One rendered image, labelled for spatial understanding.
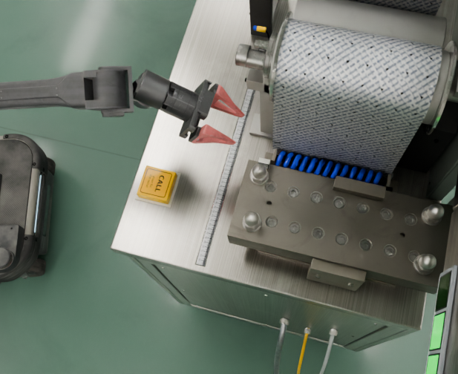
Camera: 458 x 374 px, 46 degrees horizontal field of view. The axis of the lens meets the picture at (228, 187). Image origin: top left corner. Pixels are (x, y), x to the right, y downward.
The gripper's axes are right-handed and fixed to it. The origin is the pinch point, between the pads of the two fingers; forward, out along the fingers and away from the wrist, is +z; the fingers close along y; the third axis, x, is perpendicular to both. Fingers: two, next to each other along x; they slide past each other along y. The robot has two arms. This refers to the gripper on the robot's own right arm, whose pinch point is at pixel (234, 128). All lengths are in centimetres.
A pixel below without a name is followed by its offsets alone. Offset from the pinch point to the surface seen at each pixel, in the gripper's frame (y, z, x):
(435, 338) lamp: 29, 31, 27
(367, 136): -1.2, 17.9, 16.9
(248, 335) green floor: 29, 56, -93
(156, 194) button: 12.3, -5.8, -21.7
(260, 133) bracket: -8.2, 10.5, -14.8
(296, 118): -0.9, 6.3, 12.4
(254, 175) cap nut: 7.2, 6.5, -0.2
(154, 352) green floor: 45, 29, -107
